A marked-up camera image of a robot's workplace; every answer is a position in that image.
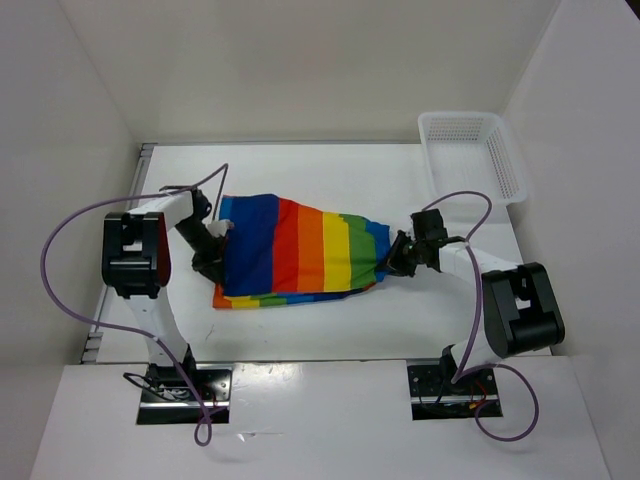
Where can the white plastic basket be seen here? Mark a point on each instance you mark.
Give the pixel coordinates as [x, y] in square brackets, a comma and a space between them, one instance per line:
[468, 150]

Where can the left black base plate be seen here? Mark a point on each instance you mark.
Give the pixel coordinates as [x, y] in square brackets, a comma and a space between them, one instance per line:
[172, 402]

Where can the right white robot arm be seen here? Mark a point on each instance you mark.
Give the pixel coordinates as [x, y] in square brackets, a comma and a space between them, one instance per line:
[516, 308]

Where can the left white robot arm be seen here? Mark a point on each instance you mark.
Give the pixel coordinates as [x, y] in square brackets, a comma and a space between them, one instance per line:
[136, 263]

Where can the rainbow striped shorts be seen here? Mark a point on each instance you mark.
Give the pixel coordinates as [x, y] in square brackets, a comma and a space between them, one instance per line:
[280, 252]

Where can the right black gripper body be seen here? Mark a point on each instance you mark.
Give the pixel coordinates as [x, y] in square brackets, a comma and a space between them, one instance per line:
[406, 254]

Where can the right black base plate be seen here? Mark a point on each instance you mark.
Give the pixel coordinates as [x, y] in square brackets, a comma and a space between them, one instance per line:
[432, 398]

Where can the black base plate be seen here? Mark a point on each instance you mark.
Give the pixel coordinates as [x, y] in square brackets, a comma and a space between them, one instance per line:
[432, 398]
[172, 402]

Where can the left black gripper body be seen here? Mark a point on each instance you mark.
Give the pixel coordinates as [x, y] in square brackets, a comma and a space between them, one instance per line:
[207, 248]

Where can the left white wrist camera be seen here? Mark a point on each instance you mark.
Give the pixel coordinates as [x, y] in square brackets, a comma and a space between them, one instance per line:
[220, 228]

